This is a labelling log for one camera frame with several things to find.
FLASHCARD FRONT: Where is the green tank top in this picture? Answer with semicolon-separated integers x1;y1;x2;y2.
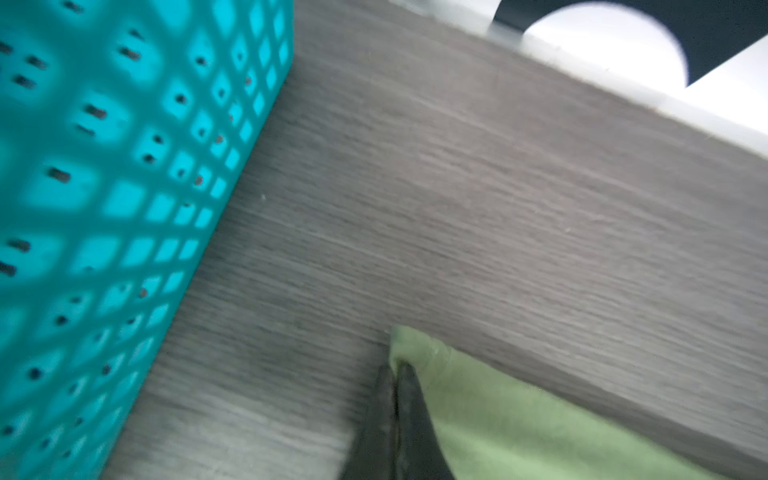
389;326;717;479

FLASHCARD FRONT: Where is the teal plastic basket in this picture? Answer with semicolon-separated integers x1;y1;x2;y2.
1;0;294;479

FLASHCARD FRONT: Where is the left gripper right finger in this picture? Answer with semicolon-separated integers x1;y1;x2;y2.
394;363;455;480

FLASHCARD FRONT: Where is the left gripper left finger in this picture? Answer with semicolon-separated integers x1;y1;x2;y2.
340;365;397;480

